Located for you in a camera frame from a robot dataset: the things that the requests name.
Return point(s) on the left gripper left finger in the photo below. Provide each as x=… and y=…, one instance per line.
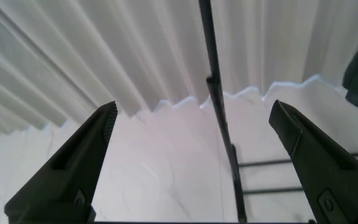
x=64, y=174

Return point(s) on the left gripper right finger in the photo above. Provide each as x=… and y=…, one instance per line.
x=328, y=168

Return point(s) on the black clothes rack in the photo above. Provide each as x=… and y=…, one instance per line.
x=216, y=93

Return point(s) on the white curtain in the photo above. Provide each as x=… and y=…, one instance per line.
x=104, y=46

